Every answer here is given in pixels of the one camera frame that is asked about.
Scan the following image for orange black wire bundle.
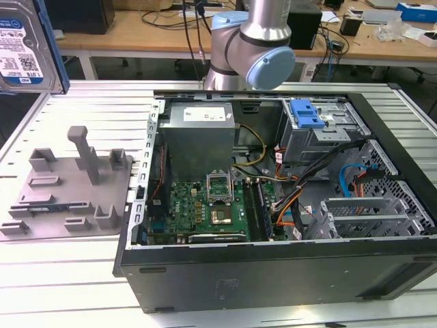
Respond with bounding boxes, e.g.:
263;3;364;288
272;196;301;229

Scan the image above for small black box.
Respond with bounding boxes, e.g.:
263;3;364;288
339;16;361;37

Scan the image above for grey metal disk bay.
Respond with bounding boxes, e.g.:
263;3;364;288
303;196;427;240

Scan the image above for grey plastic parts rack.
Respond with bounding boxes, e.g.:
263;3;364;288
0;125;135;242

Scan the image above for black tool cable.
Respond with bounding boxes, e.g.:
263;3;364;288
182;0;208;83

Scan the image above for black open PC case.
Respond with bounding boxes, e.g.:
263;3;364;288
112;89;437;314

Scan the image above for blue cardboard box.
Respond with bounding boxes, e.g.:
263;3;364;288
395;2;437;23

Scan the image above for clear plastic bag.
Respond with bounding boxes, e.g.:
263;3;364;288
376;16;410;44

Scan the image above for blue plastic drive latch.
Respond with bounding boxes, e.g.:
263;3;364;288
289;98;326;130

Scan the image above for large black computer case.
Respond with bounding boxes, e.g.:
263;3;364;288
44;0;115;35

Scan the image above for black desktop box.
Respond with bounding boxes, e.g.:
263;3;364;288
288;8;324;51

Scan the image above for grey optical drive cage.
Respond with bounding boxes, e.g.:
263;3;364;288
279;98;372;165

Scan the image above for RAM stick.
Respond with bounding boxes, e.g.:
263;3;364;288
26;204;71;213

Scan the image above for small white box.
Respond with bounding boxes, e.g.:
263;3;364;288
419;29;437;47

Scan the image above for green motherboard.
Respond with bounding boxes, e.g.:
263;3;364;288
146;179;284;245

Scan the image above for thick black wire bundle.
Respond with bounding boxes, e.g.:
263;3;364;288
292;139;371;240

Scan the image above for yellow black wire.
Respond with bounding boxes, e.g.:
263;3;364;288
233;124;268;169

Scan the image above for wooden desk white frame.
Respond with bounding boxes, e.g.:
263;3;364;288
51;0;437;81

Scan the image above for blue network cable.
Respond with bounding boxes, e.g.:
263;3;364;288
326;37;335;83

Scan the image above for hard disk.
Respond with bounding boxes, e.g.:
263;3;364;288
0;0;71;95

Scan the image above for orange red power wire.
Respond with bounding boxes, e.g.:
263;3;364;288
353;167;400;199

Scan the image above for black RAM slot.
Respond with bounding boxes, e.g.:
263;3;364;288
247;180;263;241
257;180;275;240
253;180;269;241
242;180;257;241

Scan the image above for grey laptop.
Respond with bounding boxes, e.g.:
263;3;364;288
361;8;402;25

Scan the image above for black graphics card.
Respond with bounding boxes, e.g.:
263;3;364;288
188;232;247;244

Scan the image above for CPU socket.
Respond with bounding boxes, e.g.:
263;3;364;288
208;204;233;227

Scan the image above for blue data wire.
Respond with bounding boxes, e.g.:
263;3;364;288
339;163;378;198

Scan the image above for grey power supply unit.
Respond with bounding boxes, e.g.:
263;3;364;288
158;102;237;182

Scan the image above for metal socket cover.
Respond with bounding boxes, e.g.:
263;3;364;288
206;169;235;205

